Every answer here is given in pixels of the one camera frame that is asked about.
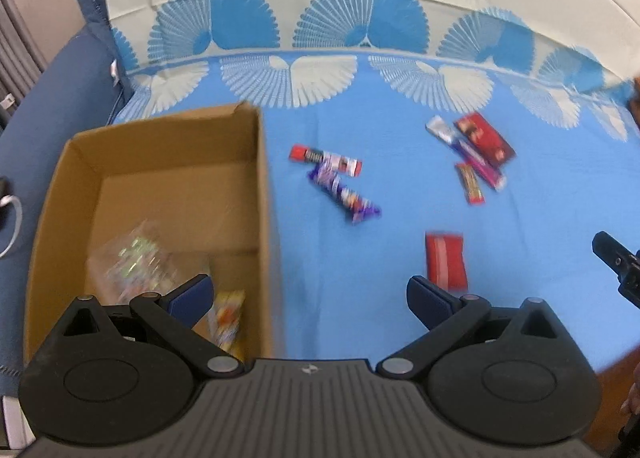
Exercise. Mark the white and purple long bar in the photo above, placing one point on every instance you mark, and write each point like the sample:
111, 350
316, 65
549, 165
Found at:
467, 151

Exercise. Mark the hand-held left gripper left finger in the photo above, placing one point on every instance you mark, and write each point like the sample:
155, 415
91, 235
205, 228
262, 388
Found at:
192, 300

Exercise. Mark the dark blue stitched blanket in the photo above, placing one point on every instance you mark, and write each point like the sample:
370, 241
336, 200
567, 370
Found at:
50, 88

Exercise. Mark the blue fan print bedsheet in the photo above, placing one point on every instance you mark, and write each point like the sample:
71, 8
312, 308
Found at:
350, 248

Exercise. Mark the purple wrapper packet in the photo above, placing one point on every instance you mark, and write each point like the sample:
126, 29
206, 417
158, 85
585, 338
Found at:
345, 195

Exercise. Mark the red-ended white snack bar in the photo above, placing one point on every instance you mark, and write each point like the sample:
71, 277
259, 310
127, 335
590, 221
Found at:
325, 159

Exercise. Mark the wooden bed frame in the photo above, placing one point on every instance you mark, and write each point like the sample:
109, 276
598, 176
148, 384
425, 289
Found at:
615, 378

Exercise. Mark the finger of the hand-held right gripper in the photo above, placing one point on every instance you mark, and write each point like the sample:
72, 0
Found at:
627, 270

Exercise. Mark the yellow wrapper packet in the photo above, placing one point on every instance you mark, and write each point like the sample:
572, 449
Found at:
227, 318

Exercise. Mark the white curtain clip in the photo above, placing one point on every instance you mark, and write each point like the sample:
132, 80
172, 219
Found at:
6, 102

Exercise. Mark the small orange bar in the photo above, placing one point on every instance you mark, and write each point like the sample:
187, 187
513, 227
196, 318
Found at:
470, 183

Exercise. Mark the brown cardboard box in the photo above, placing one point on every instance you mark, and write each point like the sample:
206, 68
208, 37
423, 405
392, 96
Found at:
150, 178

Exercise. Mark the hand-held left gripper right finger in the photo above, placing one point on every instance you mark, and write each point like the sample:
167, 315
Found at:
430, 300

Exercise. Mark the clear bag of candies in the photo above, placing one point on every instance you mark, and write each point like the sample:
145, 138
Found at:
132, 258

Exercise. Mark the dark red packet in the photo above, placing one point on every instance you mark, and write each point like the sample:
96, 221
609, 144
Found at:
485, 138

